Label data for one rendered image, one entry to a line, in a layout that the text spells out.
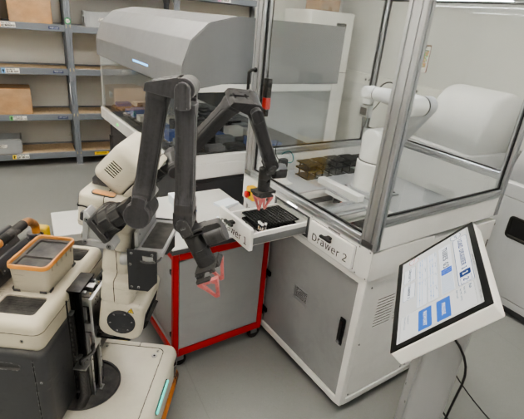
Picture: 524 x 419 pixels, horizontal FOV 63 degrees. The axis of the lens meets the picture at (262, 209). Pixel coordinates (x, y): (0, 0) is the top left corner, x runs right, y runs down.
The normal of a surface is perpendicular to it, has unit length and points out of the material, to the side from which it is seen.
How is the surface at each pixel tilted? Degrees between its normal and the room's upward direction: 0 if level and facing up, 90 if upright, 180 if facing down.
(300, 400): 0
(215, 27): 90
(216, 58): 90
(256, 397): 0
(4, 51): 90
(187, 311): 90
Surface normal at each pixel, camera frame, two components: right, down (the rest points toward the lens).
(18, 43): 0.46, 0.40
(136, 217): -0.05, 0.40
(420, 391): -0.33, 0.36
